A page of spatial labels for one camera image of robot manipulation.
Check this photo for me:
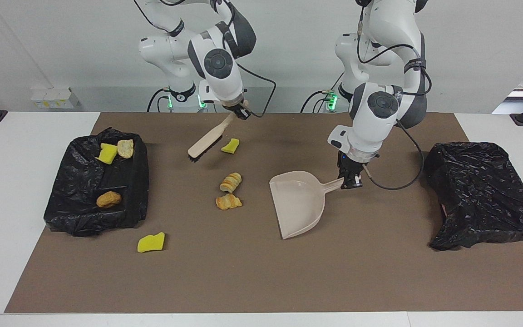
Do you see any beige plastic dustpan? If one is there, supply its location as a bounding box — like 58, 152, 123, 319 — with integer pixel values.
269, 170, 345, 240

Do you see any brown table mat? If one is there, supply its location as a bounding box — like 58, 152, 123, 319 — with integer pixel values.
4, 112, 523, 314

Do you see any black bag lined bin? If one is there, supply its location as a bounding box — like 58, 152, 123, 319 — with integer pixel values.
424, 142, 523, 251
44, 127, 149, 237

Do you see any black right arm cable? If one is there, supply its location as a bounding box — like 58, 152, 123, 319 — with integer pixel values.
133, 0, 277, 119

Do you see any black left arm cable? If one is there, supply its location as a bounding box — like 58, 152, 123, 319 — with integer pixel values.
355, 0, 433, 191

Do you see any white power strip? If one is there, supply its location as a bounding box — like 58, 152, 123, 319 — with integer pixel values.
30, 87, 81, 110

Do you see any orange croissant piece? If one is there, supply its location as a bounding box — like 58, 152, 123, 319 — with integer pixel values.
215, 193, 243, 211

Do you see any brown bread roll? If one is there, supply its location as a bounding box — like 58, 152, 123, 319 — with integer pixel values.
96, 191, 123, 209

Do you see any black base cable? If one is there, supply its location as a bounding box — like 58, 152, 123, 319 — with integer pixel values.
147, 88, 172, 113
300, 90, 335, 113

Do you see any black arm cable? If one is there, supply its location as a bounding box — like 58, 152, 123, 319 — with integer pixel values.
133, 0, 277, 119
355, 0, 433, 191

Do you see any beige hand brush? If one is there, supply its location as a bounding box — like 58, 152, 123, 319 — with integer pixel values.
187, 101, 250, 159

